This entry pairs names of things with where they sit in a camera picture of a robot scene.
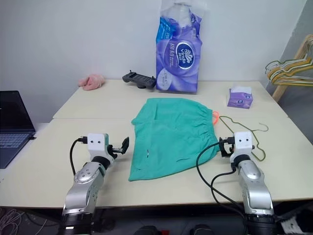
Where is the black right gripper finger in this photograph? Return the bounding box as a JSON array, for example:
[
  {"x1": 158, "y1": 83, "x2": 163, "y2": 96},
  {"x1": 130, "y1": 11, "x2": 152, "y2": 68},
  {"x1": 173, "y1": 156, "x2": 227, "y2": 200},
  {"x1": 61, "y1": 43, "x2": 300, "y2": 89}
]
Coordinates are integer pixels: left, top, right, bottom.
[{"x1": 219, "y1": 137, "x2": 227, "y2": 158}]

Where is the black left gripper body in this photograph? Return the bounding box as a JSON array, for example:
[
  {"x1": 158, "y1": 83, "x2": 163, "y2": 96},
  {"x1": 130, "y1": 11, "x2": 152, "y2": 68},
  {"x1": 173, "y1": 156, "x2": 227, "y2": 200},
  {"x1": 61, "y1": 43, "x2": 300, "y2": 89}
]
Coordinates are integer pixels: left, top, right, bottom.
[{"x1": 107, "y1": 144, "x2": 123, "y2": 158}]

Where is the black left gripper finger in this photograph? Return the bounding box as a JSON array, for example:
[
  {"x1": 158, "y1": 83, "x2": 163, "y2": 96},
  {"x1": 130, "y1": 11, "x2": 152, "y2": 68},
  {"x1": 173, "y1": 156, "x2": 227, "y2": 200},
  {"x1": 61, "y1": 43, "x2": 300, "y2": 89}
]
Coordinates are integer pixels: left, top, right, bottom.
[{"x1": 121, "y1": 137, "x2": 130, "y2": 155}]

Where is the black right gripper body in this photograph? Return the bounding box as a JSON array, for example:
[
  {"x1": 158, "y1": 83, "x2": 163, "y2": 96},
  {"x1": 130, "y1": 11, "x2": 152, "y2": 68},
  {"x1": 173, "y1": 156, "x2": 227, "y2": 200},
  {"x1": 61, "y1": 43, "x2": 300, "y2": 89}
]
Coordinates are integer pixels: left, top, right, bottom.
[{"x1": 224, "y1": 137, "x2": 235, "y2": 159}]

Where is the olive green wire hanger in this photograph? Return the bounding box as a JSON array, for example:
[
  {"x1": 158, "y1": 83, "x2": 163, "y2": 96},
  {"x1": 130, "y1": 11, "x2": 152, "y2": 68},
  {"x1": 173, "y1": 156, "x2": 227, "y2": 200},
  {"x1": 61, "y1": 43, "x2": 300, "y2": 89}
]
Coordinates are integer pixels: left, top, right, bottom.
[
  {"x1": 265, "y1": 58, "x2": 313, "y2": 75},
  {"x1": 219, "y1": 115, "x2": 270, "y2": 162}
]

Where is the green shorts garment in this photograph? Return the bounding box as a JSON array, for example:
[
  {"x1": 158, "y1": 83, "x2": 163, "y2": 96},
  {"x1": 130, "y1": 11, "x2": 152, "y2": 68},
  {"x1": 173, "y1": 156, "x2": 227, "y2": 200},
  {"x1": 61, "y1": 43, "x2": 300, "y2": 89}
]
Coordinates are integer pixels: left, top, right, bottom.
[{"x1": 128, "y1": 97, "x2": 220, "y2": 182}]

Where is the small purple tissue box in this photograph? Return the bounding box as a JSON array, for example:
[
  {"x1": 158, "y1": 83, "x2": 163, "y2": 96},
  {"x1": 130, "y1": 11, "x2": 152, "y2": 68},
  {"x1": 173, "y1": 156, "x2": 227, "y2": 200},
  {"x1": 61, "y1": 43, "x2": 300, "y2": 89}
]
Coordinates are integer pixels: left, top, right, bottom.
[{"x1": 226, "y1": 84, "x2": 254, "y2": 109}]

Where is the black handheld controller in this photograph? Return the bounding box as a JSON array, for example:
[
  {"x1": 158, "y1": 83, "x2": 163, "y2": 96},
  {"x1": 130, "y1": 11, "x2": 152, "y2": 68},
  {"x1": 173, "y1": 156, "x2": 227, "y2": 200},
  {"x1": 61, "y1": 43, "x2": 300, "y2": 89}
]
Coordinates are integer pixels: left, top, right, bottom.
[{"x1": 122, "y1": 70, "x2": 157, "y2": 90}]

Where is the pink plush cloth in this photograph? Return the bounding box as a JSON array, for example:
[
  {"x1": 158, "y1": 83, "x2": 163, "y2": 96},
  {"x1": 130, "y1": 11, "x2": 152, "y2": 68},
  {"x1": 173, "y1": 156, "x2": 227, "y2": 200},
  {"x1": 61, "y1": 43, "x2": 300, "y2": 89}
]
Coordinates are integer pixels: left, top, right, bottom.
[{"x1": 78, "y1": 73, "x2": 107, "y2": 92}]

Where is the wooden clothes rack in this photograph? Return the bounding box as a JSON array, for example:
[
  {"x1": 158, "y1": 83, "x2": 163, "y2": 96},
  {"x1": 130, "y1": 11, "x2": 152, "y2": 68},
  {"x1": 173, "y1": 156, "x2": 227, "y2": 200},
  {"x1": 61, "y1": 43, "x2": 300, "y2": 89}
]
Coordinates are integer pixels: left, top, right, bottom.
[{"x1": 272, "y1": 34, "x2": 313, "y2": 101}]

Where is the dark rounded shape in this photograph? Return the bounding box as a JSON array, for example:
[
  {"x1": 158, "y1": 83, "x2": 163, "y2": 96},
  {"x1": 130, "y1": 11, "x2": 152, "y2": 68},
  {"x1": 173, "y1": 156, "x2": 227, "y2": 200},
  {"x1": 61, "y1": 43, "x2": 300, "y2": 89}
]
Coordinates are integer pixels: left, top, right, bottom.
[
  {"x1": 138, "y1": 224, "x2": 160, "y2": 235},
  {"x1": 189, "y1": 223, "x2": 211, "y2": 235}
]

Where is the purple Vinda tissue pack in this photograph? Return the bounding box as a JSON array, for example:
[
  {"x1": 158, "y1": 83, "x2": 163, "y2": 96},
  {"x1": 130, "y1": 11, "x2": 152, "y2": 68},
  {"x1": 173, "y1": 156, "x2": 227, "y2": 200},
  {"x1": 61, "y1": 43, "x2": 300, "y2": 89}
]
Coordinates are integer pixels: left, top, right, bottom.
[{"x1": 155, "y1": 0, "x2": 204, "y2": 94}]

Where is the dark laptop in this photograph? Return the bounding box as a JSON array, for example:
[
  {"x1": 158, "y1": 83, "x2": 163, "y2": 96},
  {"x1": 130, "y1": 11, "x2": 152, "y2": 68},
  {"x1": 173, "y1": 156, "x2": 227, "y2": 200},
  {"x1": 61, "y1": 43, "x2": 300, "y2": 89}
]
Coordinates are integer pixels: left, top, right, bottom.
[{"x1": 0, "y1": 91, "x2": 38, "y2": 170}]

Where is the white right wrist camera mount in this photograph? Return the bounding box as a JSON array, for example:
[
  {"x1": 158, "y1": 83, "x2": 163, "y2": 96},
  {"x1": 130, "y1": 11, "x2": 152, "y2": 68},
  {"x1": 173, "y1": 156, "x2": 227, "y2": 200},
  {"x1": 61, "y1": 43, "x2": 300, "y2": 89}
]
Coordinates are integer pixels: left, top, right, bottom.
[{"x1": 232, "y1": 131, "x2": 255, "y2": 156}]

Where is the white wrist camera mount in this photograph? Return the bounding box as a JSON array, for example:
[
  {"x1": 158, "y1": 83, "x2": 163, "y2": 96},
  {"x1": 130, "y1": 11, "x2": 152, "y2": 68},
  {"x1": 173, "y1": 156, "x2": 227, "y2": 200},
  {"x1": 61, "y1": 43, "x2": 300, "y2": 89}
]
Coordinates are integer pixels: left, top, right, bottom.
[
  {"x1": 87, "y1": 133, "x2": 110, "y2": 158},
  {"x1": 232, "y1": 131, "x2": 255, "y2": 156}
]

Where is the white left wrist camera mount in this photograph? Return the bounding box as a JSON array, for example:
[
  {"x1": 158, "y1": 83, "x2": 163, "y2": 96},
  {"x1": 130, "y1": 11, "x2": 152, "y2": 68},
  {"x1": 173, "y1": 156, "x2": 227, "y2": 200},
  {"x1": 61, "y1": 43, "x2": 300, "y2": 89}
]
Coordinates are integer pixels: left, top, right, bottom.
[{"x1": 87, "y1": 133, "x2": 110, "y2": 158}]

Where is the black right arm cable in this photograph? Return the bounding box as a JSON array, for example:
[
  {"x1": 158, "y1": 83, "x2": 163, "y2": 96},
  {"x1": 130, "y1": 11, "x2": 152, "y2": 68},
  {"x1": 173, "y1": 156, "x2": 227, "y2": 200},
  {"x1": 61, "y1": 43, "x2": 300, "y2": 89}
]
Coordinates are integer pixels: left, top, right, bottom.
[{"x1": 196, "y1": 140, "x2": 248, "y2": 219}]

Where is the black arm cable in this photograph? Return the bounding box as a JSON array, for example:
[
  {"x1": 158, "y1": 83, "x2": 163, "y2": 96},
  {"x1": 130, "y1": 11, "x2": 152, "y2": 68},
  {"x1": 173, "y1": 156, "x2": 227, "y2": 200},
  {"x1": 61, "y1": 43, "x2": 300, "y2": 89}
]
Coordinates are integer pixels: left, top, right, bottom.
[
  {"x1": 69, "y1": 136, "x2": 89, "y2": 176},
  {"x1": 196, "y1": 140, "x2": 248, "y2": 219}
]

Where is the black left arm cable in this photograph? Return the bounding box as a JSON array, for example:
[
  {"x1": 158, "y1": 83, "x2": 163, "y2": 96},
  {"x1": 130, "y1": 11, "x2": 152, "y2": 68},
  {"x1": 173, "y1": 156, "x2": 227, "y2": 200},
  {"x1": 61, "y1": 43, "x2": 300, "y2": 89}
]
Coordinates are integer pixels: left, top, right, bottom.
[{"x1": 69, "y1": 136, "x2": 89, "y2": 176}]

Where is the white coated wire hanger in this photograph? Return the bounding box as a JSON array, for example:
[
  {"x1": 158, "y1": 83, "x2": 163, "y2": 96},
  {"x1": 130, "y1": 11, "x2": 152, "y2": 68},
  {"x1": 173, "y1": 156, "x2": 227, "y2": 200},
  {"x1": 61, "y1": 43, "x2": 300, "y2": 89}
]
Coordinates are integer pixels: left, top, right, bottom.
[{"x1": 266, "y1": 57, "x2": 313, "y2": 83}]

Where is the white floor cable bundle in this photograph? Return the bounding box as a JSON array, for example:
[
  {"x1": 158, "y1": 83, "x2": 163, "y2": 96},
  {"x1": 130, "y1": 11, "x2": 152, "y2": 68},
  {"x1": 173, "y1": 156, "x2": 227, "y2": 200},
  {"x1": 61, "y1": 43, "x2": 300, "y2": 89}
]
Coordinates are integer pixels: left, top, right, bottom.
[{"x1": 0, "y1": 207, "x2": 25, "y2": 235}]

